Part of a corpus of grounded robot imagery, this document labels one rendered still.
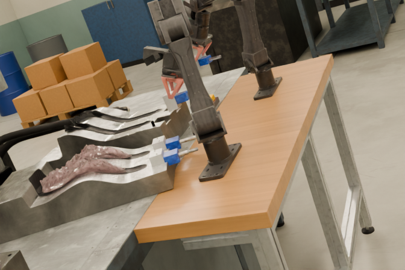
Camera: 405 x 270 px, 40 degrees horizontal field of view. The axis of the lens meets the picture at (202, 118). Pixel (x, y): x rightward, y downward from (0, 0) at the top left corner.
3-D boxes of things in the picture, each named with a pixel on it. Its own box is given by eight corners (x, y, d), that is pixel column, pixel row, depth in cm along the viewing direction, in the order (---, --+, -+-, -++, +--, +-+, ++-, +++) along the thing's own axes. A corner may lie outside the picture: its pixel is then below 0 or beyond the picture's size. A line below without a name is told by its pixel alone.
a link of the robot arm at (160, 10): (155, 15, 174) (145, 0, 144) (181, 5, 174) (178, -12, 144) (167, 52, 175) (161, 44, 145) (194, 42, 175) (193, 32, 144)
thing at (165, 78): (158, 99, 175) (161, 70, 172) (164, 93, 182) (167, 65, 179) (179, 102, 174) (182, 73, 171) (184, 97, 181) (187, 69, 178)
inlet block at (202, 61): (225, 60, 221) (221, 47, 220) (220, 64, 217) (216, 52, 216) (199, 67, 229) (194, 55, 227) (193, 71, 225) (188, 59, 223)
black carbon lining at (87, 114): (166, 113, 191) (156, 87, 188) (149, 131, 176) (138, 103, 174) (82, 133, 203) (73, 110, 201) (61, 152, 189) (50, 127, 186)
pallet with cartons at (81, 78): (134, 90, 710) (112, 35, 690) (106, 113, 638) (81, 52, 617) (58, 109, 755) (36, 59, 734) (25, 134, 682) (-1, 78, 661)
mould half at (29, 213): (176, 153, 169) (164, 121, 166) (173, 188, 144) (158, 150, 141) (26, 202, 173) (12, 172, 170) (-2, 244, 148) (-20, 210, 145)
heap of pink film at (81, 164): (133, 152, 165) (123, 128, 163) (126, 175, 148) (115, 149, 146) (53, 178, 167) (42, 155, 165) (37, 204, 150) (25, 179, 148)
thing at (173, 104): (208, 94, 179) (202, 79, 178) (205, 98, 175) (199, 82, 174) (172, 108, 183) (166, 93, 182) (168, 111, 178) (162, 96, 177)
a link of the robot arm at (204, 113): (199, 135, 152) (159, 23, 151) (222, 127, 152) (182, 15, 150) (199, 137, 146) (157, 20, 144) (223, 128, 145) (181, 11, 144)
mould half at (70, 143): (193, 120, 196) (180, 85, 192) (169, 152, 173) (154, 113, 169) (77, 148, 214) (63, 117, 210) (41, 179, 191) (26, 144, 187)
